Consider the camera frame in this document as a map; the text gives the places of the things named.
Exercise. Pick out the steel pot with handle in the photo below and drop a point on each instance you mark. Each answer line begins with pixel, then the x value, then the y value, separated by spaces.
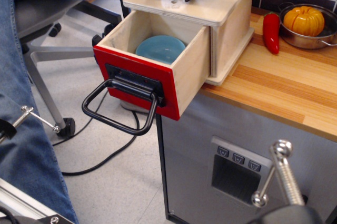
pixel 326 38

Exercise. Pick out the black metal drawer handle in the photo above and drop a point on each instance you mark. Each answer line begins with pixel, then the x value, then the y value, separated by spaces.
pixel 135 89

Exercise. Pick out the light wooden box housing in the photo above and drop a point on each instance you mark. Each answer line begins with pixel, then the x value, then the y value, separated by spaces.
pixel 229 22

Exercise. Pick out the wooden drawer with red front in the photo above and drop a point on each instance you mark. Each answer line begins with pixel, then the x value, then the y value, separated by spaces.
pixel 182 79

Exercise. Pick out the orange toy pumpkin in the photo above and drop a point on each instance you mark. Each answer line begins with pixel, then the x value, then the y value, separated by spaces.
pixel 304 20

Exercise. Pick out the aluminium frame profile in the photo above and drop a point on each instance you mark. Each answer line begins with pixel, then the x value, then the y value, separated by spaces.
pixel 25 208

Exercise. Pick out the red chili pepper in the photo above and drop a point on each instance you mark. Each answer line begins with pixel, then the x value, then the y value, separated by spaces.
pixel 271 26

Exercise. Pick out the light blue ceramic bowl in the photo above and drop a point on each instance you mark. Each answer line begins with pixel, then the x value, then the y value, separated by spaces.
pixel 162 48

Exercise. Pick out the right metal clamp screw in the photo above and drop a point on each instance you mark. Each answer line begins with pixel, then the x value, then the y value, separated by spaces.
pixel 280 152

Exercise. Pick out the grey cabinet with dispenser panel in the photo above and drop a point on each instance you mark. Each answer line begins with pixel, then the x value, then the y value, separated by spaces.
pixel 217 155

